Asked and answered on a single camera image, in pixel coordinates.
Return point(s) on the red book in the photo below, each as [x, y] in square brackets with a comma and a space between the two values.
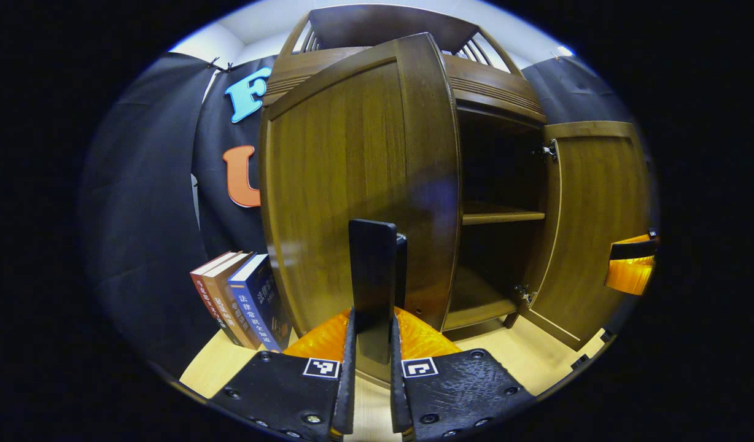
[208, 294]

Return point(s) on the wooden shoe cabinet door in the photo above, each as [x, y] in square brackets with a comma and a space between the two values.
[340, 153]
[598, 196]

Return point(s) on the brown book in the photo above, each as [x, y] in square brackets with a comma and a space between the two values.
[229, 307]

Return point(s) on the metal door hinge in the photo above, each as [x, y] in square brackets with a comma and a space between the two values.
[548, 150]
[525, 294]

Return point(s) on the wooden drawer front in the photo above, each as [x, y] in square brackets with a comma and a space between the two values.
[493, 89]

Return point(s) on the blue book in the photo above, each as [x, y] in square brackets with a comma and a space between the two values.
[260, 301]

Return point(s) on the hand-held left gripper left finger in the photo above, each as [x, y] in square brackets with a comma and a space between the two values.
[285, 393]

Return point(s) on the small ceiling light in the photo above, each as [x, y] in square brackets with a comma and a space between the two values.
[565, 51]

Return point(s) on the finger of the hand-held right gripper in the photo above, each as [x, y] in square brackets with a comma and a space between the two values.
[632, 270]

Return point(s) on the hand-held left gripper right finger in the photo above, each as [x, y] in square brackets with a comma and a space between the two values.
[457, 387]

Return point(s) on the wooden inner shelf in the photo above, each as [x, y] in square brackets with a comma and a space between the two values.
[500, 215]

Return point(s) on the wooden double-door shoe cabinet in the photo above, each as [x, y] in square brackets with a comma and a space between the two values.
[500, 159]

